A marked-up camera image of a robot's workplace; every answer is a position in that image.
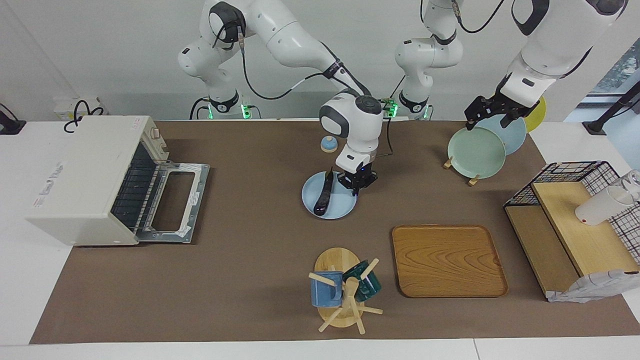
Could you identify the black desk mount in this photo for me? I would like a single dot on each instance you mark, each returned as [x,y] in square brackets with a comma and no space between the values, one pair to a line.
[11,126]

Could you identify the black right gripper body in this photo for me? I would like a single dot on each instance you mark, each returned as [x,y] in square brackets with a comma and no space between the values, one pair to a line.
[361,176]

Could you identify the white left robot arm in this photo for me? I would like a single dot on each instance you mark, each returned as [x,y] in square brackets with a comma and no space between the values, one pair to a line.
[555,45]

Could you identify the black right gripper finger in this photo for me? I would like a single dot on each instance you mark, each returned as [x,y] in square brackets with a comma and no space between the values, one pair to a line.
[356,190]

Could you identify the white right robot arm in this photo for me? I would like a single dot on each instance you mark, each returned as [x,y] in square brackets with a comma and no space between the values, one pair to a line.
[295,45]

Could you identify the toaster oven glass door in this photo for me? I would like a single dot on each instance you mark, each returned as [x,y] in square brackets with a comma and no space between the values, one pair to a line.
[197,200]

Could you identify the clear glass cup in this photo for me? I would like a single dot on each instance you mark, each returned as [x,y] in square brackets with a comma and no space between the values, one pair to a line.
[634,182]

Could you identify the dark green mug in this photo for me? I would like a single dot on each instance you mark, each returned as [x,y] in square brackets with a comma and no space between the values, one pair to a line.
[367,285]

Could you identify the light blue racked plate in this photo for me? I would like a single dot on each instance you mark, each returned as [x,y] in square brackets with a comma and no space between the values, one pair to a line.
[515,137]

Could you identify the small blue white bell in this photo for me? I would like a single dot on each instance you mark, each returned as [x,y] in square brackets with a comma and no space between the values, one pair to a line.
[328,146]

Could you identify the beige toaster oven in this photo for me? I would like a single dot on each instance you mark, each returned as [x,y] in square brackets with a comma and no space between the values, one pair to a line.
[85,180]

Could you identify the yellow plate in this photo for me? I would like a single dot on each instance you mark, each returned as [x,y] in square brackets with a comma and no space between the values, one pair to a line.
[537,117]

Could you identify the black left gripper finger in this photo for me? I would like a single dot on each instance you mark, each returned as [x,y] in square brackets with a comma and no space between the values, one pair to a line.
[472,120]
[512,120]

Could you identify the pale green plate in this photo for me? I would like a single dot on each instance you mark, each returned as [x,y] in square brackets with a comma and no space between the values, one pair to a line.
[475,152]

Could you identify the white cup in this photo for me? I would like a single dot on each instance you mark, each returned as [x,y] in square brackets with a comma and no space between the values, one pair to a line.
[597,210]

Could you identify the black clamp stand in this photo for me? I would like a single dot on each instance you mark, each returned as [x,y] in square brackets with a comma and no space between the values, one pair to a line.
[607,112]

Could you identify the wooden serving tray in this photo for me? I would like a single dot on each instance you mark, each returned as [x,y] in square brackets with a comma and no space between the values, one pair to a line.
[450,260]

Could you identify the grey folded cloth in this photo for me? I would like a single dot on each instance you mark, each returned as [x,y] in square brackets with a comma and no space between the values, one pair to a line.
[595,287]

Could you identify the wooden plate rack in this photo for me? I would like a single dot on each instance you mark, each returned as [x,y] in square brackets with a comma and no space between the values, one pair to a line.
[472,181]

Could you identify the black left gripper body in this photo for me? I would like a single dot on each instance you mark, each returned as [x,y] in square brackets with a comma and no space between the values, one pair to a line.
[497,106]

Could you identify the brown table mat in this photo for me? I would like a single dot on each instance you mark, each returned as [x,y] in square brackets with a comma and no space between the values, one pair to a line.
[250,280]

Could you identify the blue mug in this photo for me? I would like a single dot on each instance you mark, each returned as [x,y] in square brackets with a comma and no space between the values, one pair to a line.
[325,292]

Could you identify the dark purple eggplant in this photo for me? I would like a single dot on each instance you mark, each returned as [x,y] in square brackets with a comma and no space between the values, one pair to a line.
[325,192]

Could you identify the wooden shelf box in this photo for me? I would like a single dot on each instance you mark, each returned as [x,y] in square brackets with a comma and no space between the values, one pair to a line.
[585,240]

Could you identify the wooden mug tree stand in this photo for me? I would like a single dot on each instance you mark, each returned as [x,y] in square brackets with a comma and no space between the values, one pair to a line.
[337,260]

